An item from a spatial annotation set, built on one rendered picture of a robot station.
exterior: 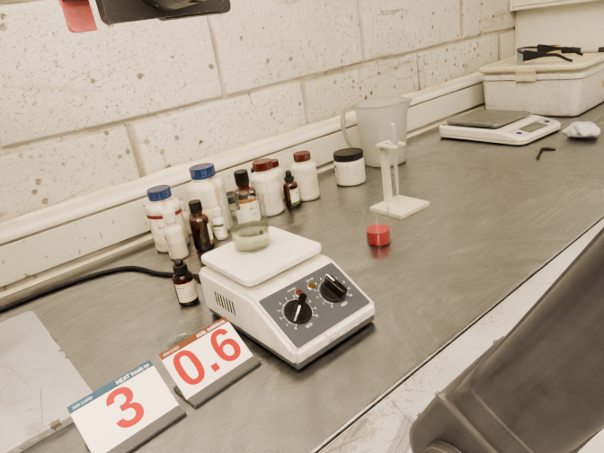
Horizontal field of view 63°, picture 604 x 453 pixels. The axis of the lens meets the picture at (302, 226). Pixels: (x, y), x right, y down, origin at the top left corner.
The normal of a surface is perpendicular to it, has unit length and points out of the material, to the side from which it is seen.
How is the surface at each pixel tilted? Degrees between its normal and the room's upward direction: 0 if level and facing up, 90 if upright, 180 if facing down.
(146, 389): 40
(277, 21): 90
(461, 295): 0
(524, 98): 94
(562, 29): 90
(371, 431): 0
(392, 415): 0
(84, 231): 90
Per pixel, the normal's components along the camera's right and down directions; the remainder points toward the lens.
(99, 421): 0.32, -0.58
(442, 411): -0.75, 0.35
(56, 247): 0.64, 0.21
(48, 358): -0.15, -0.91
